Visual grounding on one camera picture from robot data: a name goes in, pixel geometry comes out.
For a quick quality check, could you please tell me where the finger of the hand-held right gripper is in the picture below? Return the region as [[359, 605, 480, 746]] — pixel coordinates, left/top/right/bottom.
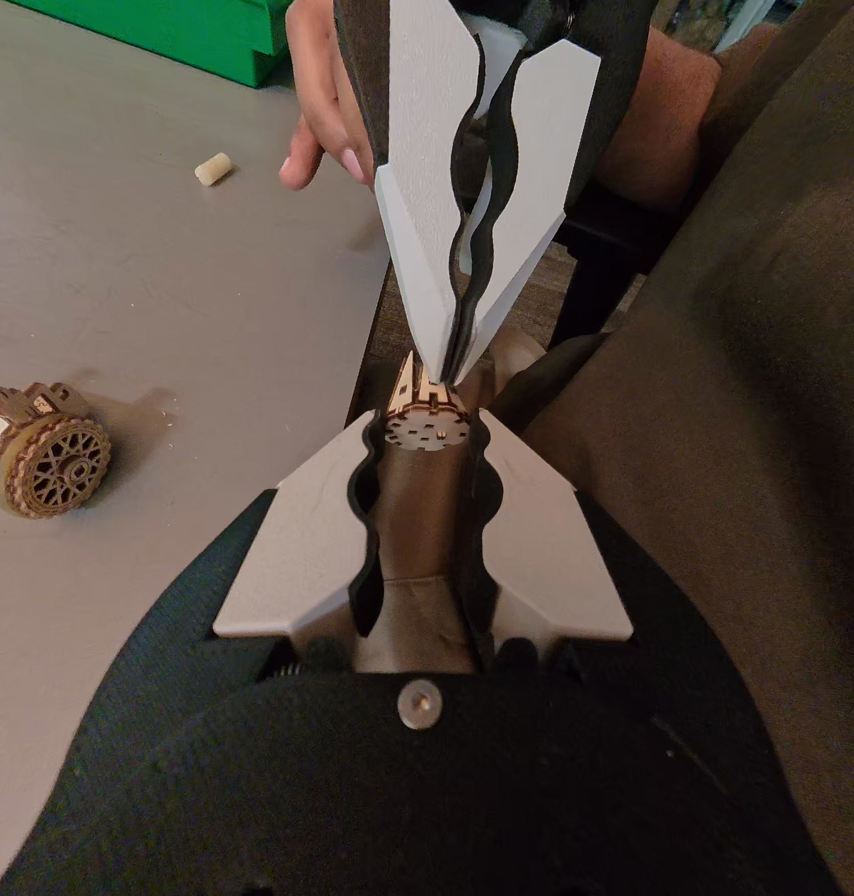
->
[[448, 38, 603, 384], [374, 0, 487, 384]]

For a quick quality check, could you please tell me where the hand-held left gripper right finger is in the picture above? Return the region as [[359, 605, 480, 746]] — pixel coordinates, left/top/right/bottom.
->
[[461, 408, 636, 652]]

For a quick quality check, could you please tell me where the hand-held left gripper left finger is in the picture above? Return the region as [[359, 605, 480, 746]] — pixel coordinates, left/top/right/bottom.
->
[[213, 409, 386, 641]]

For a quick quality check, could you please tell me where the person's right hand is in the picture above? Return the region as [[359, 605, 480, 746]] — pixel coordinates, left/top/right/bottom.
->
[[280, 0, 375, 192]]

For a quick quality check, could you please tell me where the person's white shoe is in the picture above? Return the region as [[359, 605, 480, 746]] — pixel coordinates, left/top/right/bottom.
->
[[493, 329, 547, 393]]

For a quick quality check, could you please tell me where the wooden wheel assembly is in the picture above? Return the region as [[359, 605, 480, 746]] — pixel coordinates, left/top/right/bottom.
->
[[0, 381, 113, 520]]

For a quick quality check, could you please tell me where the green plastic bin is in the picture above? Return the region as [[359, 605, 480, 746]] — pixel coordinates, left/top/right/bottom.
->
[[7, 0, 295, 88]]

